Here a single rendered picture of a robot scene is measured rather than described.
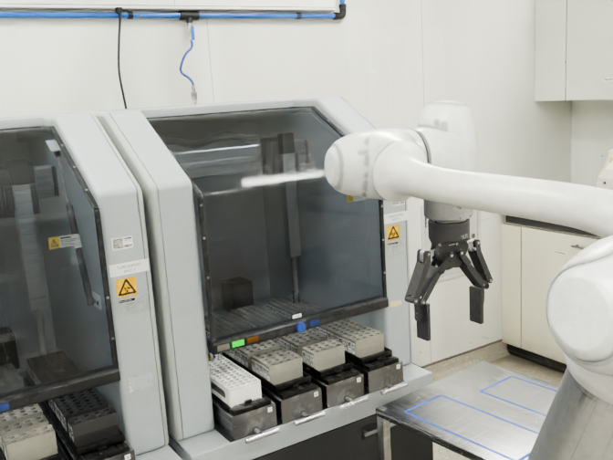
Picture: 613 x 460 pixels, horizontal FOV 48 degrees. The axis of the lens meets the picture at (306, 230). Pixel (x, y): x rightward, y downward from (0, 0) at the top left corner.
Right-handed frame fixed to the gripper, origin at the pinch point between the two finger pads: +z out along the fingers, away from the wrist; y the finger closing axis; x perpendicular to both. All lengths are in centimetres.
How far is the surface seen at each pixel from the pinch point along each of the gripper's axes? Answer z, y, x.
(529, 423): 38, 38, 13
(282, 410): 42, -1, 66
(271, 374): 34, 0, 74
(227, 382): 33, -13, 75
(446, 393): 38, 35, 38
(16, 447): 33, -68, 74
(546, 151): 0, 260, 185
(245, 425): 43, -13, 66
